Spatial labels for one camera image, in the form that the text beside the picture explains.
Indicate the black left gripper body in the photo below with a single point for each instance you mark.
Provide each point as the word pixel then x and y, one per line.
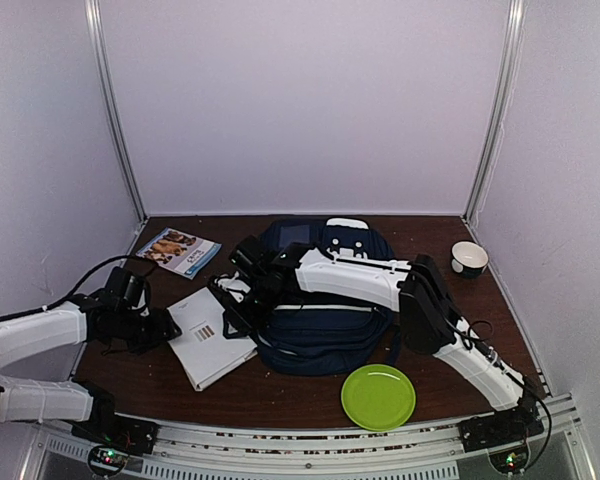
pixel 148 335

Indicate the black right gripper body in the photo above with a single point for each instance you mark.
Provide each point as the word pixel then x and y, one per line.
pixel 262 308

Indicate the white paperback book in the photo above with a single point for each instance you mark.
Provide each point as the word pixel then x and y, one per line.
pixel 203 351

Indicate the navy blue student backpack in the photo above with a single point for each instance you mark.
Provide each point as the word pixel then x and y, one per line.
pixel 320 334

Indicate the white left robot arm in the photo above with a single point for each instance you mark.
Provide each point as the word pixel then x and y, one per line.
pixel 118 311

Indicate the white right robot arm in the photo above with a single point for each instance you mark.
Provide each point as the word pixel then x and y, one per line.
pixel 430 322

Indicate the dog cover workbook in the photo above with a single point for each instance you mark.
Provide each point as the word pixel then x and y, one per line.
pixel 180 253

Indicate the green plastic plate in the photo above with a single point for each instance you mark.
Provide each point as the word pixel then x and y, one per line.
pixel 378 397

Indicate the white and black bowl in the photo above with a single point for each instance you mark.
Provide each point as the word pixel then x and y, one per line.
pixel 468 259

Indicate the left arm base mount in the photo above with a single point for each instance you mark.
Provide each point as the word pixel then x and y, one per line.
pixel 115 445

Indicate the front aluminium rail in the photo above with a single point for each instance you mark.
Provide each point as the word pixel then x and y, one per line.
pixel 420 450

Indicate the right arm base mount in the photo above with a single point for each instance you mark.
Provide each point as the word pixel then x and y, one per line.
pixel 504 435

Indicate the right aluminium frame post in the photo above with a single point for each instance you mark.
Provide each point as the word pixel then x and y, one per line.
pixel 503 94

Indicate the aluminium frame post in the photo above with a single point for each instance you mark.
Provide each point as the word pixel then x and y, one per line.
pixel 98 41
pixel 503 94

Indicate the left aluminium frame post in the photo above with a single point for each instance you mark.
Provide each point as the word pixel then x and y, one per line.
pixel 98 41

